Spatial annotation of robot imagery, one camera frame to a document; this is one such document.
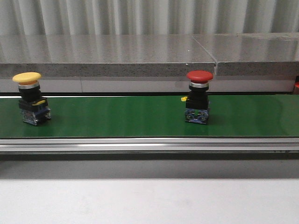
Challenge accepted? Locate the yellow mushroom push button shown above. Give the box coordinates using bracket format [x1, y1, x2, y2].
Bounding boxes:
[12, 72, 51, 126]

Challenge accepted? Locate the red mushroom push button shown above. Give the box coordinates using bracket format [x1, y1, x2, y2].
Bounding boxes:
[185, 70, 214, 125]

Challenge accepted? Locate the green conveyor belt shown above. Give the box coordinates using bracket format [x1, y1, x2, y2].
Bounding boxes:
[0, 94, 299, 138]

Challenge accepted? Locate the grey granite countertop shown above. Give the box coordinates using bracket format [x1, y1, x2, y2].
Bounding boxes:
[0, 33, 299, 94]

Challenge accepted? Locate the orange object at right edge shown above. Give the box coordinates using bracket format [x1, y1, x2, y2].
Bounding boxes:
[293, 76, 299, 95]

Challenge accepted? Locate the grey pleated curtain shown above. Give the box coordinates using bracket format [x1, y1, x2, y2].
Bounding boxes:
[0, 0, 299, 35]

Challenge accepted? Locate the aluminium conveyor frame rail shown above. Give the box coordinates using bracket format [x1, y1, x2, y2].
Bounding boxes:
[0, 137, 299, 161]

